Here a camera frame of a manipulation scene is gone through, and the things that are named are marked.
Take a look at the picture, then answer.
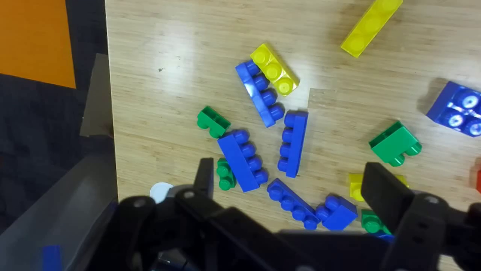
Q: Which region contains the yellow toy block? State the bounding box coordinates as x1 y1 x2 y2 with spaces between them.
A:
347 172 410 205
339 0 406 61
248 41 302 98

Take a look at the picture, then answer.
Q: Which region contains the wide blue toy block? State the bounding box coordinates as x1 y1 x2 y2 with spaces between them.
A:
216 128 270 195

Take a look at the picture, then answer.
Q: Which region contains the long blue toy block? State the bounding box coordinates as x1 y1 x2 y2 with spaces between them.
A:
266 178 321 232
276 110 309 180
234 59 285 130

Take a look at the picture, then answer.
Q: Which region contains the blue square toy block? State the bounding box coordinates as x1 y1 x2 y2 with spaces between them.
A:
425 80 481 139

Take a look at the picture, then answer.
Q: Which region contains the blue tape strip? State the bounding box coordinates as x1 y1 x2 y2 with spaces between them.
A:
40 244 64 271

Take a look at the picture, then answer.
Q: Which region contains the green square toy block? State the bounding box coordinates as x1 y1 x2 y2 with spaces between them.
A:
368 119 424 169

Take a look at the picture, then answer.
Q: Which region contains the small blue toy block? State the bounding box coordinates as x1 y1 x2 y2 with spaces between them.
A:
314 193 359 232

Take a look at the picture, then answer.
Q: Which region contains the white table cable grommet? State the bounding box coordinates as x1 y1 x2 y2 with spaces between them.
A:
149 181 174 205

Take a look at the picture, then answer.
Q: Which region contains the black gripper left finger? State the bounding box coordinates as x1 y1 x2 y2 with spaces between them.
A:
119 157 282 253

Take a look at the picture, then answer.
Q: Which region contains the small green toy block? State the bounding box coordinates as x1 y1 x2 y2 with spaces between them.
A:
195 104 233 140
359 208 394 237
215 157 237 193

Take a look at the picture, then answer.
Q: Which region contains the grey metal plate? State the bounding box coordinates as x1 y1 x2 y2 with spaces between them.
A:
78 52 114 140

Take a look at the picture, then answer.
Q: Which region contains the orange floor panel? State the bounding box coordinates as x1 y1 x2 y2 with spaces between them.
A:
0 0 78 91

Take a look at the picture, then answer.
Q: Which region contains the grey metal beam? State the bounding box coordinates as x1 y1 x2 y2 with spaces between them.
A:
0 134 120 271

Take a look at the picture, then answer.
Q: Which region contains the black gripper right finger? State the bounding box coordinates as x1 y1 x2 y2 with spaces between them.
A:
359 162 481 271

